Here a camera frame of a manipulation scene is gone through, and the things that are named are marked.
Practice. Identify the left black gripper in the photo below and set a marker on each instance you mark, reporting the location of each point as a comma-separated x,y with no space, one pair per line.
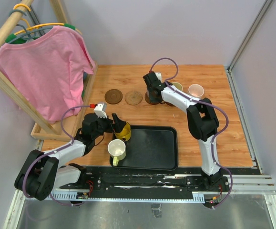
116,127

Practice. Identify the white mug yellow handle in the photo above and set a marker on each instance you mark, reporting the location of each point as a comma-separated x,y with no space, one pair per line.
117,151

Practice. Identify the brown coaster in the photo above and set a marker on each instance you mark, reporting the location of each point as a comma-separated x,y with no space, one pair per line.
148,101
113,96

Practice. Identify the woven rattan coaster back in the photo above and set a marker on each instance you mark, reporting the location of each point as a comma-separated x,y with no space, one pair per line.
133,97

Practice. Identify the cream mug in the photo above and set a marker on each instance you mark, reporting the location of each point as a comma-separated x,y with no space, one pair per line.
177,86

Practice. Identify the pink mug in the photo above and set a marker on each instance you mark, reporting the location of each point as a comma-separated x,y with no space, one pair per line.
196,90

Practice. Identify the purple mug black handle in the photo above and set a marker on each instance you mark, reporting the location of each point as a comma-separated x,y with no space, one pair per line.
156,94

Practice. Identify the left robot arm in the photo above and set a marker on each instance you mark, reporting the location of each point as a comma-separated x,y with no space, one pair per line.
42,172

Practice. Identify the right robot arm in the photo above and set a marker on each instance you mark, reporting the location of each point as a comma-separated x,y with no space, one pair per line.
202,123

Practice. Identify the black serving tray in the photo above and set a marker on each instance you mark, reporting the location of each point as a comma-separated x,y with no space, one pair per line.
151,148

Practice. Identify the wooden clothes rack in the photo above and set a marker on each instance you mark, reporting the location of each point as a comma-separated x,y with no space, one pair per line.
42,129

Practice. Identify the pink t-shirt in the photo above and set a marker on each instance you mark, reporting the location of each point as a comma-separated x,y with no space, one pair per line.
48,71

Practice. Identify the grey hanger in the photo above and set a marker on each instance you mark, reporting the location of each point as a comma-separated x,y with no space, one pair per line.
27,34

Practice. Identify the yellow green hanger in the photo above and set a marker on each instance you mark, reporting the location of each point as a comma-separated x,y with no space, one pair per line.
44,25

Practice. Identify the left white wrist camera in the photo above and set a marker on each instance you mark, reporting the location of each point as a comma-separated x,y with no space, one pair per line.
100,110

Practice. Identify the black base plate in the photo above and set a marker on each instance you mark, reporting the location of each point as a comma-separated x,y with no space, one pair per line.
139,184

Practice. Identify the aluminium rail frame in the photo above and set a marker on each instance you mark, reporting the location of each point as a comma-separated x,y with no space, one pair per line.
151,201

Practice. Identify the aluminium corner post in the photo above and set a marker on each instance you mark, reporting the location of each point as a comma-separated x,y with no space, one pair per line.
252,30

